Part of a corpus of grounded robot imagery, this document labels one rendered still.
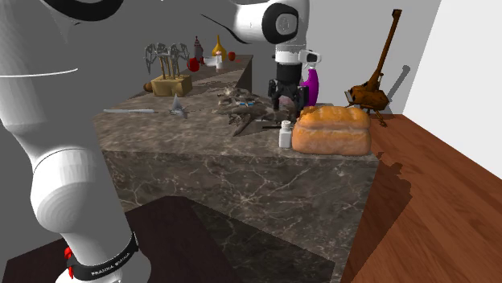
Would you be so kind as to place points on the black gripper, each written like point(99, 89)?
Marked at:
point(288, 80)

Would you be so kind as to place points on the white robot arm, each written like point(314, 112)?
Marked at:
point(66, 164)

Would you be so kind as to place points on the purple spray bottle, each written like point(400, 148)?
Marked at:
point(312, 88)

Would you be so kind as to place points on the small white bottle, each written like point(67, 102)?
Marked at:
point(285, 137)

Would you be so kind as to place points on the grey brown driftwood figure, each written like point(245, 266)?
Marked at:
point(241, 106)

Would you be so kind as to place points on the orange bread loaf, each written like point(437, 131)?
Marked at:
point(333, 131)

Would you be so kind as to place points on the red apple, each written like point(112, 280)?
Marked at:
point(232, 56)

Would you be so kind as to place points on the white bottle with pink cap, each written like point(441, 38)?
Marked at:
point(219, 60)

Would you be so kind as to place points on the yellow vase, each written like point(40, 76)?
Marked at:
point(219, 50)

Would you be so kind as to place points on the white cup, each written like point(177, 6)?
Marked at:
point(210, 61)

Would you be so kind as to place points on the red round pot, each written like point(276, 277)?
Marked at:
point(193, 64)

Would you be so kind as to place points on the dark bottle with red top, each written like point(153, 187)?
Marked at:
point(198, 49)

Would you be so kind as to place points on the grey metal cone figure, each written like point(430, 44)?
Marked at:
point(177, 107)

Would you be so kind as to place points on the tan block with metal figures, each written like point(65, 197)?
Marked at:
point(171, 85)

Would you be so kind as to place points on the brown round object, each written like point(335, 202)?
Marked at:
point(147, 87)

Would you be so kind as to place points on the silver knife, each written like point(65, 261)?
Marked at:
point(127, 111)

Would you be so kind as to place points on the dark maroon robot stand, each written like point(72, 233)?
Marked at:
point(172, 243)

